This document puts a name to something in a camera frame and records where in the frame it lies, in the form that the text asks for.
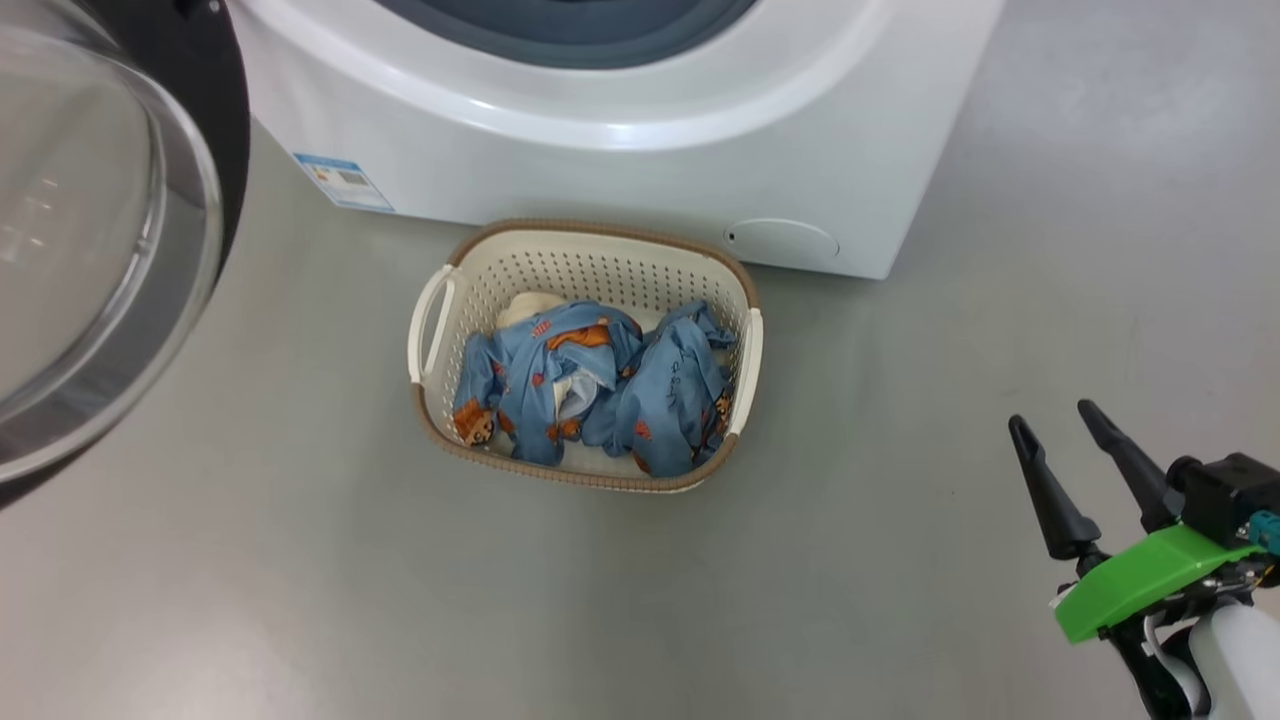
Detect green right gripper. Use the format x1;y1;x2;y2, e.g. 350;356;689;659
1008;399;1276;644

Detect blue garment with writing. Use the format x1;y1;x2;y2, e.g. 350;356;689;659
582;300;739;478

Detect blue bear-print garment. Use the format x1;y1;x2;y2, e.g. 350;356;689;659
452;300;646;468

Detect black round glass washer door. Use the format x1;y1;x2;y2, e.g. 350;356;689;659
0;0;251;511

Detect white front-load washing machine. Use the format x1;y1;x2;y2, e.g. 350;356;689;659
225;0;1006;281

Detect round white filter cover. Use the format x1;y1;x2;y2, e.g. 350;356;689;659
724;219;841;263

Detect cream perforated laundry basket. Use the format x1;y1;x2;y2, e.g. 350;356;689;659
407;219;765;495

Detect blue energy label sticker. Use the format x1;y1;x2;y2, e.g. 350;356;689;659
294;153;395;213

